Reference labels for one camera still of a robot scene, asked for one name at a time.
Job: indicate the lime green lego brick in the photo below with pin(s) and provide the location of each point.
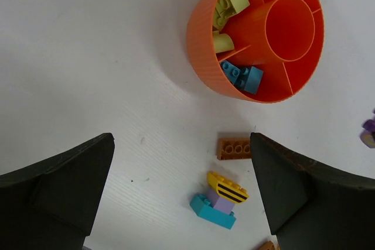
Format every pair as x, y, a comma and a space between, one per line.
223, 11

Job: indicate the lilac lego brick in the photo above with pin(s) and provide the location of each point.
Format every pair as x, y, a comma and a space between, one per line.
219, 203

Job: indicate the brown lego plate lower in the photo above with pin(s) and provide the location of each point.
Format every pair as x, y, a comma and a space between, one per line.
269, 245

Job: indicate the long teal lego brick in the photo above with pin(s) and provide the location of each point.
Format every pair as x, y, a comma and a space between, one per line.
202, 208

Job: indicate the small teal lego brick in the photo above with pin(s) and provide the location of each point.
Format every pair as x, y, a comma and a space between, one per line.
249, 79

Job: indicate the purple lego plate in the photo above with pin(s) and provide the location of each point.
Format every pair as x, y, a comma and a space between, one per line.
367, 134

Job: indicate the brown lego plate upper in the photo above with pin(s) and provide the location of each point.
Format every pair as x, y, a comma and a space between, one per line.
233, 148

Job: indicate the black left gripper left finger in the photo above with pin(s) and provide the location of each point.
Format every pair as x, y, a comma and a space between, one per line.
52, 204

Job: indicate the pale yellow curved lego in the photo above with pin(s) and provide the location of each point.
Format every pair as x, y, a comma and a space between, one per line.
222, 42

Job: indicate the light blue lego brick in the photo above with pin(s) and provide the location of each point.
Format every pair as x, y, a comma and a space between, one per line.
231, 71

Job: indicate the yellow black striped lego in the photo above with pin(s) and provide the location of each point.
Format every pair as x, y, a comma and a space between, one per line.
226, 188

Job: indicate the orange round divided container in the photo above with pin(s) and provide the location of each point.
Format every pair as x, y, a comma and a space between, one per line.
283, 38

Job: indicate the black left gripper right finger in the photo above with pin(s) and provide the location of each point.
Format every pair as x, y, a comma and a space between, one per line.
310, 205

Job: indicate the brown lego plate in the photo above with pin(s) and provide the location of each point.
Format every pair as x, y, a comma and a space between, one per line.
269, 245
233, 148

